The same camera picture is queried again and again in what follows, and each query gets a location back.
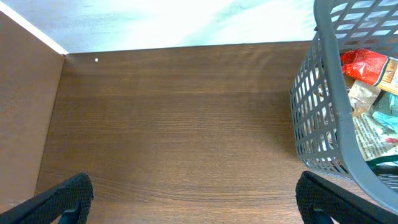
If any green coffee bean bag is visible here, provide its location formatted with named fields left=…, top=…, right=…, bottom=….
left=353, top=113, right=397, bottom=167

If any brown wooden side panel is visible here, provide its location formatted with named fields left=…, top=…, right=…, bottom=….
left=1, top=3, right=66, bottom=212

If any beige brown snack pouch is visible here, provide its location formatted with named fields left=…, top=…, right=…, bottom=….
left=346, top=79, right=381, bottom=117

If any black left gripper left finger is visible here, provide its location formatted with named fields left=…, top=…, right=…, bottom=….
left=1, top=173, right=94, bottom=223

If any grey plastic lattice basket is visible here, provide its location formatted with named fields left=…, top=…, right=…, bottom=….
left=290, top=0, right=397, bottom=212

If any teal tissue pack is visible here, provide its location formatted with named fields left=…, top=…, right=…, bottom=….
left=372, top=91, right=397, bottom=133

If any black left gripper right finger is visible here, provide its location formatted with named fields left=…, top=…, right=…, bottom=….
left=295, top=171, right=397, bottom=224

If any orange biscuit packet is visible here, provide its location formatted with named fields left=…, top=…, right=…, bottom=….
left=340, top=49, right=397, bottom=95

